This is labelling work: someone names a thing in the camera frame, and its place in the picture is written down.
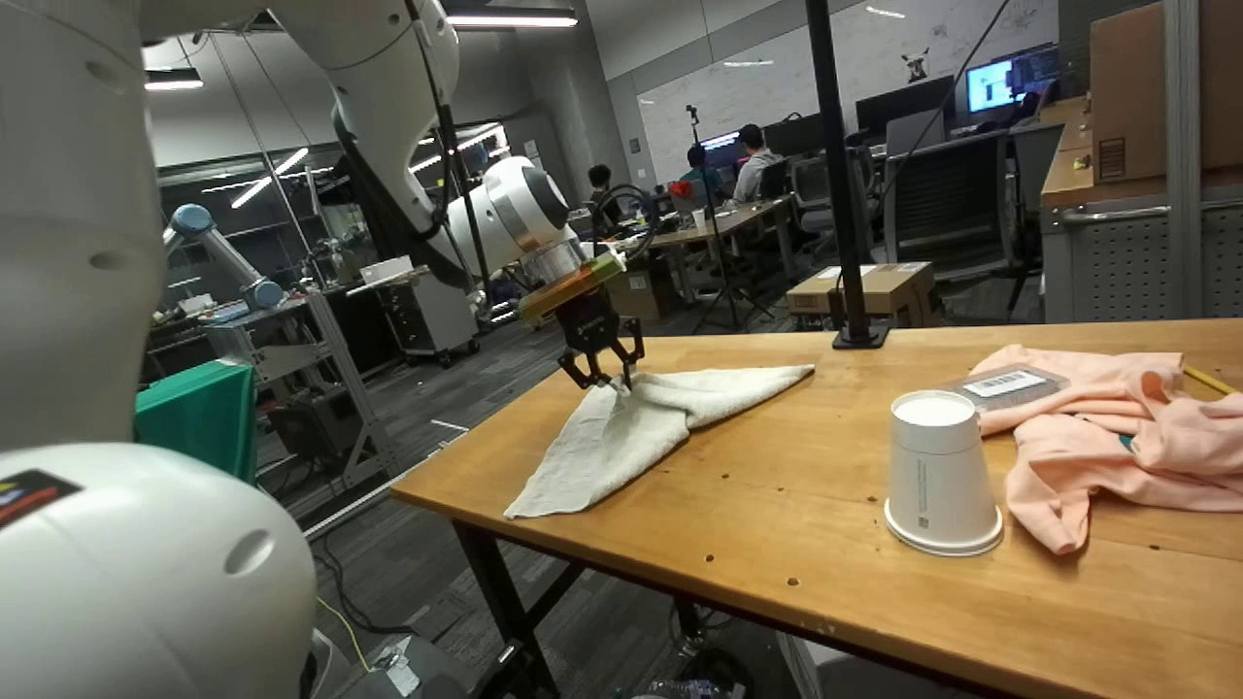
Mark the yellow pencil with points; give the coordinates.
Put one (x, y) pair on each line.
(1207, 381)

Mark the ceiling light strip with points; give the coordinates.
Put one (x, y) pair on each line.
(176, 78)
(511, 22)

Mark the grey metal upright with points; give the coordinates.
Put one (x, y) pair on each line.
(1183, 158)

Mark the white garment label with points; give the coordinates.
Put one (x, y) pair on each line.
(1010, 381)

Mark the white paper cup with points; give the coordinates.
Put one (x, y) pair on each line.
(937, 470)

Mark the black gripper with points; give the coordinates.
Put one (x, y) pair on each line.
(599, 333)

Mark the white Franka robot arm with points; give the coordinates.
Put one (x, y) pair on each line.
(78, 259)

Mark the lit computer monitor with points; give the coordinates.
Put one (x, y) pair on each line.
(1003, 83)

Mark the seated person light shirt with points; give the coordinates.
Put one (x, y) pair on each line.
(754, 177)

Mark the white cloth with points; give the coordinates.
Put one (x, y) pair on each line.
(608, 447)

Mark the wooden office desk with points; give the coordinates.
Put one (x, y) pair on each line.
(713, 224)

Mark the tan wrist camera mount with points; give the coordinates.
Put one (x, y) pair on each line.
(569, 288)

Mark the green bin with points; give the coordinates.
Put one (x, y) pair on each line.
(196, 414)

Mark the pink garment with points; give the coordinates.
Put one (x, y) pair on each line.
(1100, 447)

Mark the white cart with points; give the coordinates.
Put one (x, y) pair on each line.
(432, 312)

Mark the large cardboard box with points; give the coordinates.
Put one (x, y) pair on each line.
(1127, 92)

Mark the black camera pole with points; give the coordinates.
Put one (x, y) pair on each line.
(841, 167)

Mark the grey metal rack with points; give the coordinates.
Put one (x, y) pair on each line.
(324, 374)

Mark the seated person dark clothes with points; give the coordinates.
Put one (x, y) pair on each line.
(605, 194)

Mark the grey drawer cabinet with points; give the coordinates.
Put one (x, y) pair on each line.
(1127, 259)

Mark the black table frame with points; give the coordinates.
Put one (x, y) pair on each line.
(499, 585)

